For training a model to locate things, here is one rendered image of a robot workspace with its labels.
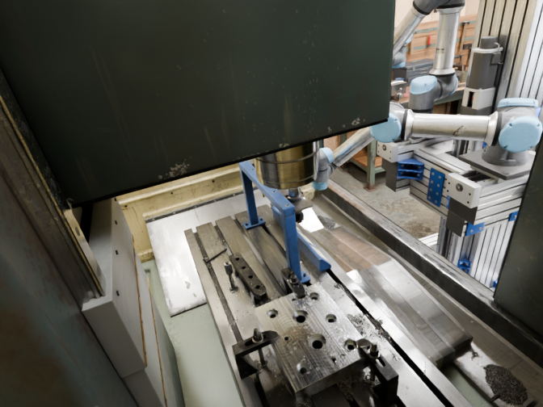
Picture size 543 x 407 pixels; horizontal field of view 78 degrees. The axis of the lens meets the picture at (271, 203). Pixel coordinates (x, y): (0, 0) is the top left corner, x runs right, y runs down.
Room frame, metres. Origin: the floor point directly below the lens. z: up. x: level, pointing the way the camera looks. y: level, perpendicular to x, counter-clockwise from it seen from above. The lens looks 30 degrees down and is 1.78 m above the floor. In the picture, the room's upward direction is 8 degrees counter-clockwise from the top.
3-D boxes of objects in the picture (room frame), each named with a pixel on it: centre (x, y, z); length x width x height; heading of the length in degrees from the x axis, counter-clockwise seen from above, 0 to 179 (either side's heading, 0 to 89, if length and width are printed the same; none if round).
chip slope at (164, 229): (1.38, 0.15, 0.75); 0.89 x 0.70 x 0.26; 109
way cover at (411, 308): (1.08, -0.37, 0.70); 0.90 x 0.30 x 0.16; 19
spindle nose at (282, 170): (0.76, -0.05, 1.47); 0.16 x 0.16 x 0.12
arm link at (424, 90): (1.64, -0.81, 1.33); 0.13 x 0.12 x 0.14; 118
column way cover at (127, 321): (0.62, 0.37, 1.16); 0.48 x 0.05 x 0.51; 19
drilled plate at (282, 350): (0.63, -0.05, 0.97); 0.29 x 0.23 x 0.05; 19
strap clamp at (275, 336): (0.60, 0.10, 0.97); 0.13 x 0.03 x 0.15; 109
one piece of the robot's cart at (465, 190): (1.15, -0.92, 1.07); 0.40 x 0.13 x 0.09; 104
